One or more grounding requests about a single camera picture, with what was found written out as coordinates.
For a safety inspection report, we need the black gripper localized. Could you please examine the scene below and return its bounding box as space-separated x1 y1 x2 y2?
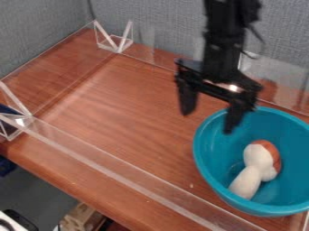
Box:
174 58 264 134

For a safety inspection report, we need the white brown toy mushroom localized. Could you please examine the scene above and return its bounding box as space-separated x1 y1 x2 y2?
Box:
229 140 281 199

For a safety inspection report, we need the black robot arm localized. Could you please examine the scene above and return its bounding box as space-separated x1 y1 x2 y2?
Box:
176 0 264 134

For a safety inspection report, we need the blue plastic bowl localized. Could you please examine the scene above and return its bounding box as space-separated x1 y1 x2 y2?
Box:
193 106 309 217

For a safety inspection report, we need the clear acrylic back barrier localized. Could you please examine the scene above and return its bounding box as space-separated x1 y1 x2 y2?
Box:
124 26 309 116

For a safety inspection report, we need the clear acrylic barrier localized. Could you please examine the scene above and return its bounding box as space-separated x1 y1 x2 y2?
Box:
124 26 309 116
0 114 267 231

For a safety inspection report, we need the clear acrylic front barrier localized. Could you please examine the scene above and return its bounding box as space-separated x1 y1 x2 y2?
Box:
0 114 267 231

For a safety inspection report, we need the wooden block under table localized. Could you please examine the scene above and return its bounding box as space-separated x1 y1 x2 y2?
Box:
61 203 106 231

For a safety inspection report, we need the blue object at left edge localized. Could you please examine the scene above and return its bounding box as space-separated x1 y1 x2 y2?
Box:
0 103 19 178

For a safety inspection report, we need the black white object bottom left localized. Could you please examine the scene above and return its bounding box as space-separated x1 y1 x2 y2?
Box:
0 209 39 231

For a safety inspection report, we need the clear acrylic corner bracket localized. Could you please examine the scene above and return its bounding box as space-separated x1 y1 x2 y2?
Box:
93 20 134 53

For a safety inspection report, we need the clear acrylic left bracket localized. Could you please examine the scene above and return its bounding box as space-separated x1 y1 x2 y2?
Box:
0 81 33 141

